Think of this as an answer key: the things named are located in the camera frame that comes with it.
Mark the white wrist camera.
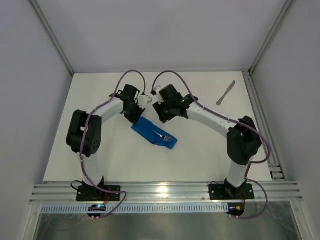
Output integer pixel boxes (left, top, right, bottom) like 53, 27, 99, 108
138, 94, 153, 109
150, 85, 162, 96

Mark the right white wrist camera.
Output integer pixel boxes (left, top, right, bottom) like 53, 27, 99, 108
150, 85, 162, 96

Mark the silver fork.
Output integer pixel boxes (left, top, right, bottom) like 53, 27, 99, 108
153, 131, 174, 142

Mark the right aluminium frame post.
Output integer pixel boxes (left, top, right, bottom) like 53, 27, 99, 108
248, 0, 296, 75

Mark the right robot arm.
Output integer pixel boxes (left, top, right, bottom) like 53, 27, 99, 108
151, 84, 262, 199

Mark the left aluminium frame post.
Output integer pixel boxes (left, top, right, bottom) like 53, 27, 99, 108
28, 0, 75, 77

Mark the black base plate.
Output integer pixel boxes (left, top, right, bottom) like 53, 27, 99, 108
208, 181, 255, 200
76, 184, 121, 202

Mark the slotted cable duct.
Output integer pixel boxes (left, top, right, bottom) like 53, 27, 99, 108
40, 202, 228, 214

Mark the aluminium rail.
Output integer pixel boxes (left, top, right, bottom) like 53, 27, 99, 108
242, 70, 287, 181
29, 181, 303, 204

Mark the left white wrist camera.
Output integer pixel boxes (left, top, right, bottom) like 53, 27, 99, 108
138, 94, 153, 109

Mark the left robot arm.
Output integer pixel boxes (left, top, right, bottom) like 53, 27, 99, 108
66, 84, 152, 202

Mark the left controller board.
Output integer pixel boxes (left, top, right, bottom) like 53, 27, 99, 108
87, 203, 106, 220

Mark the right side aluminium rail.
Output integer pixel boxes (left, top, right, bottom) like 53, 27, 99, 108
242, 70, 287, 181

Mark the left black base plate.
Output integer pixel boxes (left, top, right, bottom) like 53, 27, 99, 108
76, 184, 121, 202

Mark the blue cloth napkin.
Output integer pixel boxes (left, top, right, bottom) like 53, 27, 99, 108
131, 117, 178, 150

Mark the right controller board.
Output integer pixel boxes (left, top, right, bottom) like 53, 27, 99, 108
226, 202, 245, 219

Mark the silver table knife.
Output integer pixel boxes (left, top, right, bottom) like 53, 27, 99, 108
216, 80, 236, 106

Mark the aluminium frame post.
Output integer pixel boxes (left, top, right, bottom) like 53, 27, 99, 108
248, 0, 296, 75
28, 0, 75, 77

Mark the aluminium front rail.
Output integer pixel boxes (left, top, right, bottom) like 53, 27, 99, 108
29, 181, 303, 204

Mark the controller board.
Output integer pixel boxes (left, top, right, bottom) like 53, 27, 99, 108
87, 203, 106, 220
226, 202, 245, 219

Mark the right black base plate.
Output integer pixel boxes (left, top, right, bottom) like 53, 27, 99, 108
208, 181, 255, 200

